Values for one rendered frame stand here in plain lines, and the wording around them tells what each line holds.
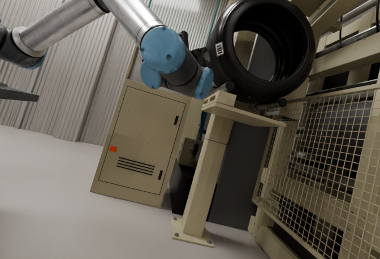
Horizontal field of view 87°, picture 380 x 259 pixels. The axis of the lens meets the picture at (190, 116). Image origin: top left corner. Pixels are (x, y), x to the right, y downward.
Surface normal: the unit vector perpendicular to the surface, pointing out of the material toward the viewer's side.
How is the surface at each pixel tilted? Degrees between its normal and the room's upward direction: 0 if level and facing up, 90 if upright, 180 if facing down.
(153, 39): 90
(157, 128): 90
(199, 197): 90
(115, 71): 90
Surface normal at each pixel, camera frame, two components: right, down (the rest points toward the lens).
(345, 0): -0.22, 0.90
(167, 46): -0.32, -0.15
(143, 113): 0.13, -0.04
